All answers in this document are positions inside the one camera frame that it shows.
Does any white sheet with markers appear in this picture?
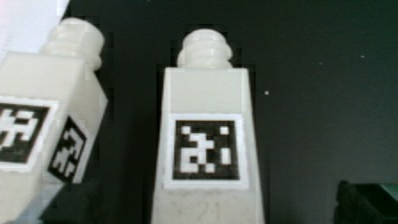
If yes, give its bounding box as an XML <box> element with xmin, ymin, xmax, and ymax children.
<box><xmin>0</xmin><ymin>0</ymin><xmax>70</xmax><ymax>55</ymax></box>

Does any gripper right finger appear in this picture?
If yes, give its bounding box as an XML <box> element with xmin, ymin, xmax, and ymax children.
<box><xmin>336</xmin><ymin>181</ymin><xmax>398</xmax><ymax>224</ymax></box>

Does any white leg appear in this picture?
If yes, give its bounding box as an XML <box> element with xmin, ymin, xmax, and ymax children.
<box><xmin>151</xmin><ymin>29</ymin><xmax>265</xmax><ymax>224</ymax></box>
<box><xmin>0</xmin><ymin>18</ymin><xmax>107</xmax><ymax>224</ymax></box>

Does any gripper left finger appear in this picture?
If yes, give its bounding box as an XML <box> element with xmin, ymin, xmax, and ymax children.
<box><xmin>40</xmin><ymin>182</ymin><xmax>105</xmax><ymax>224</ymax></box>

